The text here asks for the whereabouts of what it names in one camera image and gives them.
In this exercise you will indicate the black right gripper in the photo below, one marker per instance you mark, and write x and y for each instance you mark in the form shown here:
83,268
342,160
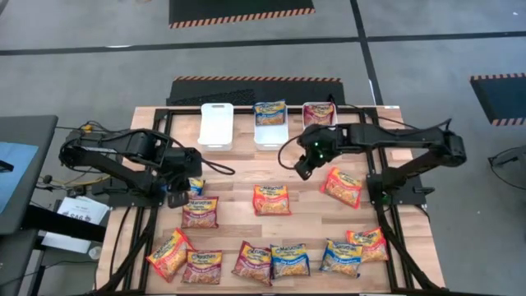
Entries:
316,150

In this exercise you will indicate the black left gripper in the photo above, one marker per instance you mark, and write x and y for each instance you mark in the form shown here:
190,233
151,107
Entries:
183,164

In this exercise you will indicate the blue Maruchan ramen packet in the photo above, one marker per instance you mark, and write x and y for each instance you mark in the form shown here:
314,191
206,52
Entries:
269,115
341,259
290,262
196,187

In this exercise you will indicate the red Maruchan ramen packet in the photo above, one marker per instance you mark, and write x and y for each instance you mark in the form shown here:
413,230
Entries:
200,214
202,268
252,264
318,115

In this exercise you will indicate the orange Maruchan ramen packet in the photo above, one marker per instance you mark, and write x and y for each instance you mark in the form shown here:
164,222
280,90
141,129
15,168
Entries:
169,255
271,201
370,246
342,189

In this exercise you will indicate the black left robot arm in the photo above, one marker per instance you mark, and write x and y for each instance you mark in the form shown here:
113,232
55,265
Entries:
135,144

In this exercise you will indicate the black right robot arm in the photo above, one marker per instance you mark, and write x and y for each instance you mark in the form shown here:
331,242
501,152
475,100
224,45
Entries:
390,137

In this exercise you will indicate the white plastic bin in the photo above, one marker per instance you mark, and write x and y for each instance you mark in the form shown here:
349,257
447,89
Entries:
271,140
215,127
336,119

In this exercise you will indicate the black hazard-striped floor mat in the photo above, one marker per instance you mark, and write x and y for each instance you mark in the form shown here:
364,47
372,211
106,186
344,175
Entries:
501,98
242,10
287,92

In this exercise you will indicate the clear plastic cup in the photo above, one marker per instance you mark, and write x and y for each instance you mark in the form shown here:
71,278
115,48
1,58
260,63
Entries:
95,253

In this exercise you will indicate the white printed paper sheet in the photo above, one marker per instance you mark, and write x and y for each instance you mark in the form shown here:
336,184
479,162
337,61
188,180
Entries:
78,214

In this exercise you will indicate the yellow power plug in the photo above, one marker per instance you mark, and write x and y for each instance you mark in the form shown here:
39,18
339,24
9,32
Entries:
86,128

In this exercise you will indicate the black desk crossbar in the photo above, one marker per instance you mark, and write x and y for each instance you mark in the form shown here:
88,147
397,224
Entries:
61,222

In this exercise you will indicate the blue sheet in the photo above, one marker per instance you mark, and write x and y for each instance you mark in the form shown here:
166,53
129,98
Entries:
16,181

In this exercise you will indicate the grey side desk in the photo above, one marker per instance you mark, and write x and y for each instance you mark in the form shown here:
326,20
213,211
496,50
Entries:
29,127

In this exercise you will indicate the grey low surface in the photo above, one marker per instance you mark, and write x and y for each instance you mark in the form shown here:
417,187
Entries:
16,263

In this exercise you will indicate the black aluminium table frame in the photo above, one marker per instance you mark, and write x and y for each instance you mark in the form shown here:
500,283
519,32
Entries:
185,111

